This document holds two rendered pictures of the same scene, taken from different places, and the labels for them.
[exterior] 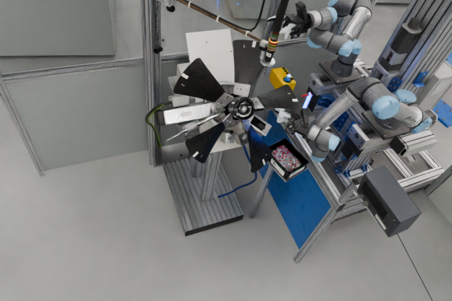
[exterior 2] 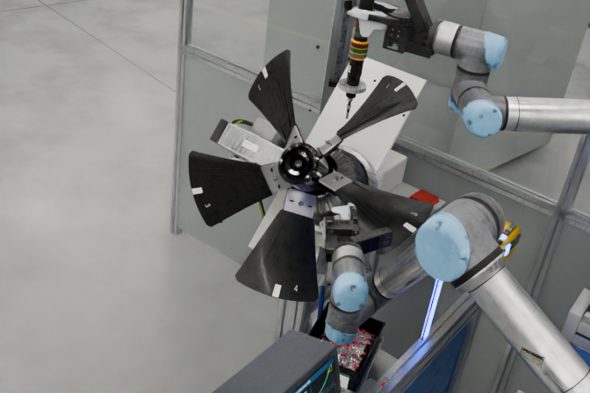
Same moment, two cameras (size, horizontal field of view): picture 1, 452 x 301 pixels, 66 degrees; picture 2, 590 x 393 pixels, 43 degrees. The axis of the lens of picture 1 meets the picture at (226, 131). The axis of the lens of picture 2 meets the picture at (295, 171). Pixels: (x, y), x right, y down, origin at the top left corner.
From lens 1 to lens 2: 1.72 m
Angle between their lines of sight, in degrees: 51
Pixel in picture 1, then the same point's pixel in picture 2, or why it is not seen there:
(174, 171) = not seen: hidden behind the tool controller
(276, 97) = (382, 200)
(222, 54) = not seen: hidden behind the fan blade
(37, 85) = (212, 78)
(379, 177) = (294, 346)
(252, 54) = (383, 100)
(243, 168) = not seen: outside the picture
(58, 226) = (110, 282)
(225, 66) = (377, 133)
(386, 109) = (428, 241)
